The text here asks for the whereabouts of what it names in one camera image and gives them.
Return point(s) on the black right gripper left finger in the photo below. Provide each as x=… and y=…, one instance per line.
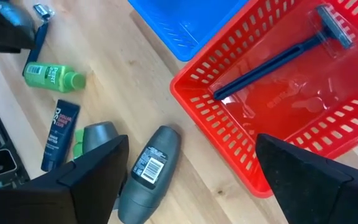
x=104, y=174

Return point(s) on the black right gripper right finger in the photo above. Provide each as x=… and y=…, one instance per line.
x=306, y=193

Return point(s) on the navy Dollar Shave Club tube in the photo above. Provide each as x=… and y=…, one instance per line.
x=59, y=137

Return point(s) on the green Pert shampoo bottle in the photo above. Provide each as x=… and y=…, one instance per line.
x=48, y=76

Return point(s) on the blue razor with clear cap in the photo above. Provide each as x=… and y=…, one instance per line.
x=37, y=46

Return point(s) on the small green bottle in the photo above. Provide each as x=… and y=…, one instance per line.
x=79, y=143

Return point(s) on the grey roll-on deodorant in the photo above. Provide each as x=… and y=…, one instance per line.
x=160, y=146
x=99, y=133

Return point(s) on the red plastic basket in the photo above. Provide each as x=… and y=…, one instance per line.
x=291, y=93

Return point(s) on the navy razor with clear cap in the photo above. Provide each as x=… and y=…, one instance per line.
x=275, y=62

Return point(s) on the blue plastic basket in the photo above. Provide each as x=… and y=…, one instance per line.
x=182, y=18

